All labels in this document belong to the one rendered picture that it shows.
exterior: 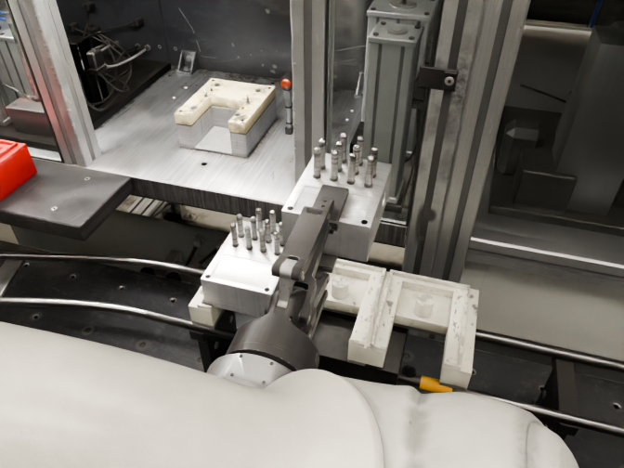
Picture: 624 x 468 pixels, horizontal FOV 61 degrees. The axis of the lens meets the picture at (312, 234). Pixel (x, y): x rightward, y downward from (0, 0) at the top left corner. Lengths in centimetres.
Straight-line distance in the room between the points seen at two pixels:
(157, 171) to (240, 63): 41
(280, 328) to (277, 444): 23
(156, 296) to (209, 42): 57
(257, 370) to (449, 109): 42
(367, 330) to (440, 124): 27
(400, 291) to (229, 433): 58
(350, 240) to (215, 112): 53
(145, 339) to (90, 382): 78
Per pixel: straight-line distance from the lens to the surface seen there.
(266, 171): 90
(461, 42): 66
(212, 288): 69
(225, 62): 126
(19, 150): 97
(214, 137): 100
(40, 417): 19
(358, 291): 75
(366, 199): 58
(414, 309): 73
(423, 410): 24
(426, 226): 80
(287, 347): 42
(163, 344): 95
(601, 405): 96
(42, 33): 90
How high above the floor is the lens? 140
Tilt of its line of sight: 40 degrees down
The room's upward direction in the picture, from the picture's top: straight up
